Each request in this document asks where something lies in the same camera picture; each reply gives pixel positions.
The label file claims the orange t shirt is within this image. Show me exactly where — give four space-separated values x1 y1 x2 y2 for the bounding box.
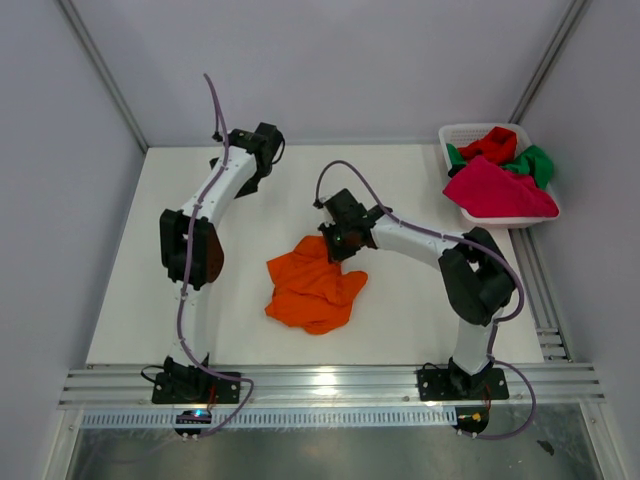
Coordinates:
265 236 368 335

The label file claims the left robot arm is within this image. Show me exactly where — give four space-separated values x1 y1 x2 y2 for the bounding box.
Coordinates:
152 122 285 404

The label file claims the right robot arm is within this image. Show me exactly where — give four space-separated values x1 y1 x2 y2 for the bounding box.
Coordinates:
314 189 516 401

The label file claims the black t shirt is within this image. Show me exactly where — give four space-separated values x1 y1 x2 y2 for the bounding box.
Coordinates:
448 167 462 178

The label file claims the white plastic basket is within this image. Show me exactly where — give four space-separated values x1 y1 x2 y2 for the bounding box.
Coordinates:
439 123 560 229

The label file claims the magenta t shirt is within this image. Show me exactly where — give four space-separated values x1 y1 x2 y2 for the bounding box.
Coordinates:
443 156 560 218

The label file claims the red t shirt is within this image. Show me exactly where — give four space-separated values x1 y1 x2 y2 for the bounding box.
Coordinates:
458 126 518 165

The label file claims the green t shirt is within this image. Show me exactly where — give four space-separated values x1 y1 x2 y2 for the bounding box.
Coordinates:
446 144 554 190

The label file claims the right controller board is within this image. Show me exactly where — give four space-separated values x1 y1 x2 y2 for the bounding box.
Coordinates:
453 406 490 436

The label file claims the controller board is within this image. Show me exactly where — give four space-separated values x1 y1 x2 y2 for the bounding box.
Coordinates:
173 409 212 437
453 406 490 436

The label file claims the left controller board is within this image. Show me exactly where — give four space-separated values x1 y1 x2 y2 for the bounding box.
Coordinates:
173 409 212 437

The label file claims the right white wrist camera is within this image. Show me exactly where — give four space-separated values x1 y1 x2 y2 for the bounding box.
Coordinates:
321 206 336 225

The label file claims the aluminium front rail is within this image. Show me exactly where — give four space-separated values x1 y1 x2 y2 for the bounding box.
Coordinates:
58 362 605 410

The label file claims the left frame post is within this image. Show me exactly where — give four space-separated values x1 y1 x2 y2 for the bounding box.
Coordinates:
54 0 149 153

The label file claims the frame post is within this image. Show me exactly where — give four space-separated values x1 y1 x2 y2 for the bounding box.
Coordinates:
508 0 592 124
54 0 149 153

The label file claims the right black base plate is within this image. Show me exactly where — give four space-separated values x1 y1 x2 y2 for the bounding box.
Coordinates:
416 363 510 401

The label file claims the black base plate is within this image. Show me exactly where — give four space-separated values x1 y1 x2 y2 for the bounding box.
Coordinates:
416 363 510 401
151 370 240 405

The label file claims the right frame post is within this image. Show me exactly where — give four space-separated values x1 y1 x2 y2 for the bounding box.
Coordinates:
508 0 592 124

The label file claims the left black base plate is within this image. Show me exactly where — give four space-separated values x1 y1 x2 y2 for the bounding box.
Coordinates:
151 370 240 405

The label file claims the white slotted cable duct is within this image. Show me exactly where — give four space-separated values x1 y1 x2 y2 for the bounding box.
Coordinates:
79 405 455 430

